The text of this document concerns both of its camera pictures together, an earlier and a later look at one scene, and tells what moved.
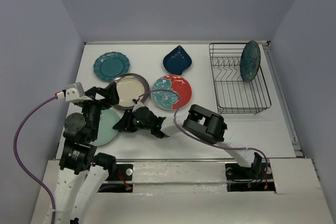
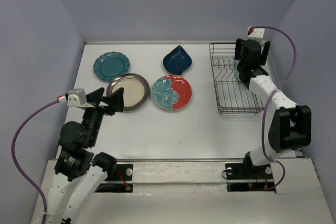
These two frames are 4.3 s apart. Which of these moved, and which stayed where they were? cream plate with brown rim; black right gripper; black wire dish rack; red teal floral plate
Moved: black right gripper
Stayed: black wire dish rack; red teal floral plate; cream plate with brown rim
